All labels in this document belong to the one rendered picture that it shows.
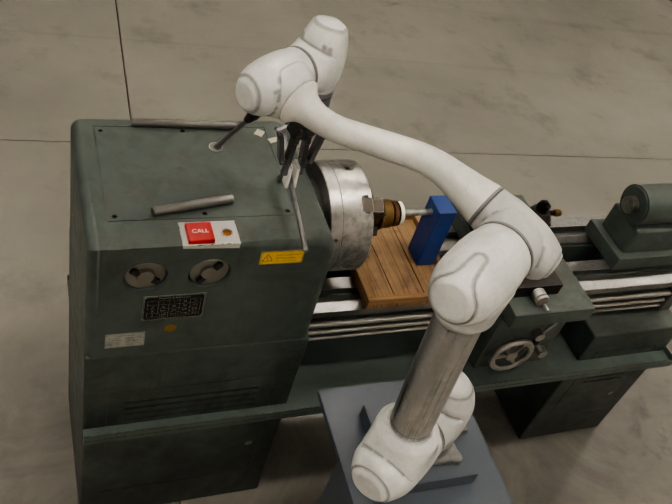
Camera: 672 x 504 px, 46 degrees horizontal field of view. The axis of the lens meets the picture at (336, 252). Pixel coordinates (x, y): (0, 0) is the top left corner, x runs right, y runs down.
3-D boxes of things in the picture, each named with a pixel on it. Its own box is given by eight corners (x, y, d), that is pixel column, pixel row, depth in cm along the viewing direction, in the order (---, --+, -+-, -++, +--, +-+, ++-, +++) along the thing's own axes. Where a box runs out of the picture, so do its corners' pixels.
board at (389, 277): (365, 309, 231) (369, 300, 228) (330, 223, 253) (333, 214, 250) (454, 302, 242) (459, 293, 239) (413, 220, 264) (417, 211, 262)
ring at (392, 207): (377, 213, 221) (406, 212, 225) (366, 191, 227) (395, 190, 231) (368, 236, 228) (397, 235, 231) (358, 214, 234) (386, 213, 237)
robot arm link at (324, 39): (310, 64, 177) (272, 82, 169) (326, 1, 167) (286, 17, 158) (347, 88, 174) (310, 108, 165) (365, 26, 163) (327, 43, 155)
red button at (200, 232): (188, 247, 178) (189, 240, 177) (184, 228, 182) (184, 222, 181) (214, 245, 181) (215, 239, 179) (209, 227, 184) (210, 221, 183)
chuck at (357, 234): (329, 294, 220) (351, 200, 202) (296, 228, 243) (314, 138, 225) (359, 292, 223) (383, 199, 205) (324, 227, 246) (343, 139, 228)
